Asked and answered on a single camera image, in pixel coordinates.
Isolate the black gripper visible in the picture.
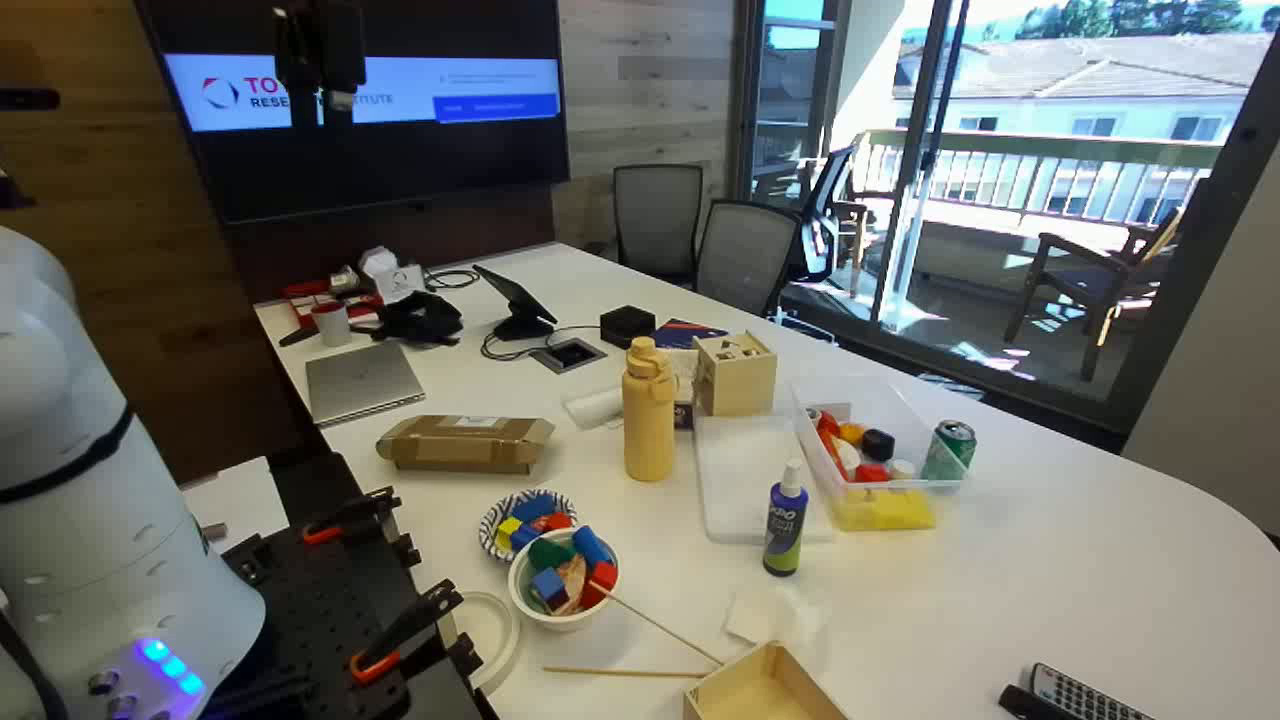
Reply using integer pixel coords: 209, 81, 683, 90
271, 0, 374, 132

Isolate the brown cardboard box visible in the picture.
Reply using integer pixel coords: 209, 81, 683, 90
374, 411, 560, 480

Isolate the red and white box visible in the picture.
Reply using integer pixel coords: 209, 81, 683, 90
280, 277, 385, 343

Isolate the small black box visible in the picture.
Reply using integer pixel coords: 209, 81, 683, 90
595, 304, 661, 352

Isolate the wooden box with holes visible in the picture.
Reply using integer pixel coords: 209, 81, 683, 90
689, 329, 780, 419

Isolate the white item with logo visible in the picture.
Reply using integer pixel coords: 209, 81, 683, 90
357, 246, 427, 309

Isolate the small white cup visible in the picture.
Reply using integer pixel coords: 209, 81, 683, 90
313, 304, 357, 352

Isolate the black bag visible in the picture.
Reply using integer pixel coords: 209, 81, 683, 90
378, 287, 470, 352

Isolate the silver laptop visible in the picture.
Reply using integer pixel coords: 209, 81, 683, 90
300, 338, 427, 434

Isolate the black tablet stand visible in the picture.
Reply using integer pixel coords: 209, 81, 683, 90
472, 260, 560, 343

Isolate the grey mesh office chair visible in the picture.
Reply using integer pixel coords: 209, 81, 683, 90
692, 198, 806, 320
613, 161, 708, 284

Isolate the black framed phone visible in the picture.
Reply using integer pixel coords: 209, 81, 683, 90
527, 334, 613, 377

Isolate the white paper roll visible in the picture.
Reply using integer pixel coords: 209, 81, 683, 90
555, 381, 630, 434

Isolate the black orange clamp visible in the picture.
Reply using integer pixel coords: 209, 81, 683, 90
347, 578, 470, 692
291, 483, 404, 552

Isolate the blue and red book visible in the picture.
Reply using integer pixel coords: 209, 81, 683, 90
654, 318, 731, 352

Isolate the yellow bottle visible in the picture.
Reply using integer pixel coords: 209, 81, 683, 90
622, 334, 679, 490

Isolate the blue striped cloth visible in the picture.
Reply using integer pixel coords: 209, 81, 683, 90
478, 483, 580, 567

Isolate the black mounting plate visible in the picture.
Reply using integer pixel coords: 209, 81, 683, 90
218, 446, 506, 720

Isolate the black office chair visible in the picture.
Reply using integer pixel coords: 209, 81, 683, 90
795, 136, 869, 287

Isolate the white bowl with blocks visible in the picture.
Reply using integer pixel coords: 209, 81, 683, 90
506, 526, 624, 631

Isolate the clear plastic tray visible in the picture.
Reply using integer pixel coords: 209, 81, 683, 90
692, 408, 839, 547

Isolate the clear plastic container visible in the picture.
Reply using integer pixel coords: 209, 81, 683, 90
795, 396, 970, 538

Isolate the thin wooden stick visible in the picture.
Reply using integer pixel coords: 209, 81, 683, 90
593, 583, 730, 671
542, 659, 713, 686

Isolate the blue glue bottle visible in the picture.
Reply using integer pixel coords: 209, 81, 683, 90
759, 459, 812, 581

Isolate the yellow sponge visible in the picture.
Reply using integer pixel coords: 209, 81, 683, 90
831, 483, 937, 538

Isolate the green can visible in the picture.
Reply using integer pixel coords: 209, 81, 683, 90
917, 415, 981, 490

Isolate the balcony railing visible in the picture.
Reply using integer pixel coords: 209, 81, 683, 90
854, 127, 1224, 231

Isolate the wooden tray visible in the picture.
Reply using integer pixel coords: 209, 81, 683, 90
679, 639, 854, 720

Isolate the wooden patio chair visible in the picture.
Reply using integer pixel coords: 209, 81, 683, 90
1004, 177, 1205, 385

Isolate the black remote control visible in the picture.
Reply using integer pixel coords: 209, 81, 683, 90
995, 659, 1154, 720

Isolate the wall TV screen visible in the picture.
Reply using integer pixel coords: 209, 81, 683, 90
134, 0, 571, 227

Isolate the white ring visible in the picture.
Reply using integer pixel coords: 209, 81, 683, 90
445, 590, 523, 698

